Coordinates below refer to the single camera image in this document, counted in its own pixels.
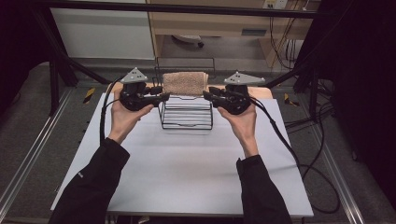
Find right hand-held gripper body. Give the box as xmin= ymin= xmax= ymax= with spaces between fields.
xmin=218 ymin=70 xmax=266 ymax=116

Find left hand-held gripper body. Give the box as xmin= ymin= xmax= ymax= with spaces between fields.
xmin=119 ymin=66 xmax=157 ymax=112

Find beige terry towel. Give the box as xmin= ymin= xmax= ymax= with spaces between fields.
xmin=162 ymin=71 xmax=210 ymax=97

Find black wire rack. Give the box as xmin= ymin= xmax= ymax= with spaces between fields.
xmin=154 ymin=56 xmax=217 ymax=131

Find person's left hand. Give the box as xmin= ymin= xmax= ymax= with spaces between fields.
xmin=107 ymin=91 xmax=155 ymax=146

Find person's right hand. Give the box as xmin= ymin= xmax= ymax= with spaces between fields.
xmin=216 ymin=104 xmax=261 ymax=159

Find yellow black floor tape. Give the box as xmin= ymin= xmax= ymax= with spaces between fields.
xmin=82 ymin=87 xmax=97 ymax=105
xmin=283 ymin=92 xmax=300 ymax=107

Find white chair base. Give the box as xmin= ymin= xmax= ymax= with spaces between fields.
xmin=172 ymin=34 xmax=205 ymax=49

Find light wooden desk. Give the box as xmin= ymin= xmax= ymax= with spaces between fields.
xmin=146 ymin=0 xmax=322 ymax=68

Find white cabinet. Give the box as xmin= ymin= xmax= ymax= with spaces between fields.
xmin=49 ymin=7 xmax=156 ymax=61

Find black metal stand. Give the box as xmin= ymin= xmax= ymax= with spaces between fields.
xmin=264 ymin=18 xmax=331 ymax=120
xmin=31 ymin=8 xmax=111 ymax=117

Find white power strip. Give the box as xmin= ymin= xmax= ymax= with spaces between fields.
xmin=262 ymin=0 xmax=290 ymax=10

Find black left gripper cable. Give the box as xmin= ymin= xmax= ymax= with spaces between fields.
xmin=98 ymin=76 xmax=126 ymax=147

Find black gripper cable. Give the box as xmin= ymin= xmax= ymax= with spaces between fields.
xmin=247 ymin=95 xmax=342 ymax=215
xmin=98 ymin=76 xmax=126 ymax=147

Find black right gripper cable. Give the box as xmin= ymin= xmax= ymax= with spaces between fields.
xmin=247 ymin=95 xmax=342 ymax=215

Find hanging desk cables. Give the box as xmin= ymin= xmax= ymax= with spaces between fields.
xmin=268 ymin=0 xmax=312 ymax=71

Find black metal frame bar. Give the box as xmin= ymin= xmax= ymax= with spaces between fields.
xmin=29 ymin=0 xmax=321 ymax=20

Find aluminium floor rail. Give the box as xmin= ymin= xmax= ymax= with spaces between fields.
xmin=0 ymin=88 xmax=73 ymax=216
xmin=306 ymin=122 xmax=367 ymax=224

